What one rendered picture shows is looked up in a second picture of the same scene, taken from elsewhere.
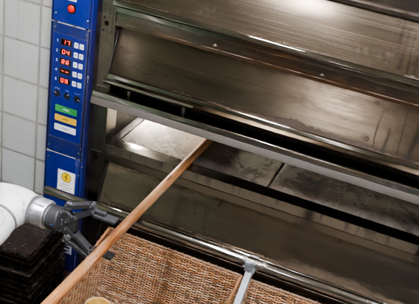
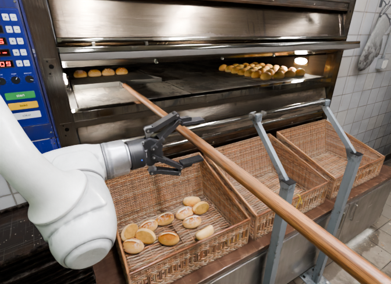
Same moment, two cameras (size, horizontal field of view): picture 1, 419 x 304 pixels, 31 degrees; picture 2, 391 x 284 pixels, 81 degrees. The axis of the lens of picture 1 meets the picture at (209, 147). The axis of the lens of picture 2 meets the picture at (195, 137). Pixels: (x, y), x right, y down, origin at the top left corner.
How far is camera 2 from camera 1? 186 cm
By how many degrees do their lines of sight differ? 42
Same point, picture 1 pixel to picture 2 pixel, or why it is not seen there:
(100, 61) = (39, 32)
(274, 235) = (206, 119)
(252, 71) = (172, 7)
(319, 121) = (221, 29)
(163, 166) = (128, 107)
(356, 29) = not seen: outside the picture
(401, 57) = not seen: outside the picture
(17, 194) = (80, 151)
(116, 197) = not seen: hidden behind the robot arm
